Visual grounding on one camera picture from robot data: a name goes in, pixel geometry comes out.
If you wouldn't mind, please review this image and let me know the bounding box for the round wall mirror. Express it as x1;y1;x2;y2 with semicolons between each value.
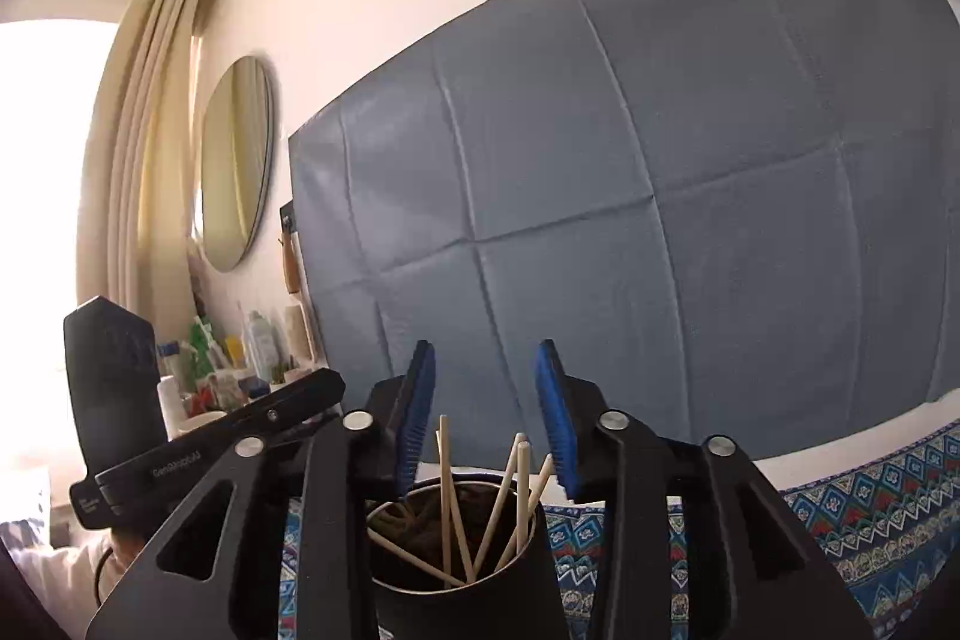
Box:
199;55;275;273

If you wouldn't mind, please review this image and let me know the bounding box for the black cylindrical utensil holder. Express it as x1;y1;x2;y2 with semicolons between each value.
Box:
368;473;569;638

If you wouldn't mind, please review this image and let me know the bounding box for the wooden chopstick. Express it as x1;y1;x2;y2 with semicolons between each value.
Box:
436;414;452;575
494;443;555;572
514;438;530;557
473;432;527;575
448;439;477;583
366;528;466;587

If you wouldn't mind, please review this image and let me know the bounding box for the blue patterned tablecloth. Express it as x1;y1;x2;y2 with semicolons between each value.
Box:
277;417;960;640

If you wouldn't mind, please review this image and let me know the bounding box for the grey fabric backdrop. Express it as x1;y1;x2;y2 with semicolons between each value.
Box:
290;0;958;466

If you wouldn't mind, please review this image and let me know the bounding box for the beige curtain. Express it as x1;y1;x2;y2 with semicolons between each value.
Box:
76;0;200;342

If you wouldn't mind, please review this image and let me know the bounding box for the white green bottle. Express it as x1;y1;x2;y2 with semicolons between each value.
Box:
245;310;280;383

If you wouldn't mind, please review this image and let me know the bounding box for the wooden hair brush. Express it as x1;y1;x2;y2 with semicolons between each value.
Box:
280;234;314;365

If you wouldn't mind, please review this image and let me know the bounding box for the person's left hand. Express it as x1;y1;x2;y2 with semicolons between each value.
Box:
109;526;149;569

